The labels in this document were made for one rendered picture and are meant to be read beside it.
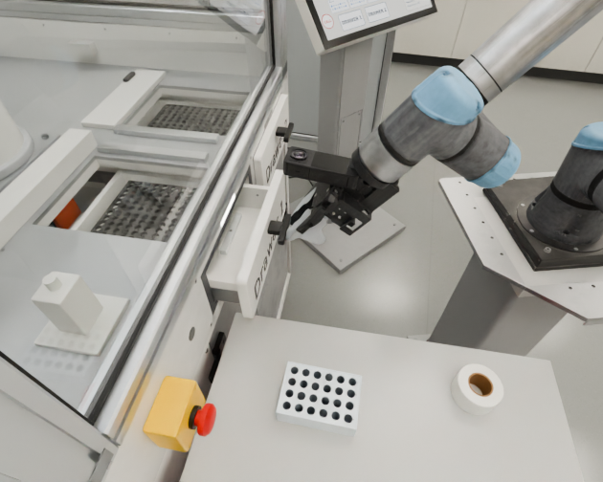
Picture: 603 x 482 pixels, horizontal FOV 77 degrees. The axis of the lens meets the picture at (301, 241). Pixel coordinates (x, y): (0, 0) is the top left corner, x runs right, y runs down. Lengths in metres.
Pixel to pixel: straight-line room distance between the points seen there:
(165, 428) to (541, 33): 0.71
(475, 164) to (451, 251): 1.44
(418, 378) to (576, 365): 1.20
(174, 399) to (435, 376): 0.43
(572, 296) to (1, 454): 0.91
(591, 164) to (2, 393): 0.89
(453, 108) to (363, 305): 1.28
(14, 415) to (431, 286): 1.64
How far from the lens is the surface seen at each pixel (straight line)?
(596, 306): 0.96
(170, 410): 0.54
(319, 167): 0.56
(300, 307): 1.66
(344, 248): 1.82
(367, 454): 0.67
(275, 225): 0.69
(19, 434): 0.37
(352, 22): 1.32
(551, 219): 0.96
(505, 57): 0.66
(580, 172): 0.90
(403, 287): 1.77
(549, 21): 0.67
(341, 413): 0.64
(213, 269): 0.74
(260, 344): 0.72
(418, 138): 0.51
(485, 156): 0.56
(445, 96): 0.49
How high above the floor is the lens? 1.40
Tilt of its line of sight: 48 degrees down
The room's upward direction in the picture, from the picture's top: straight up
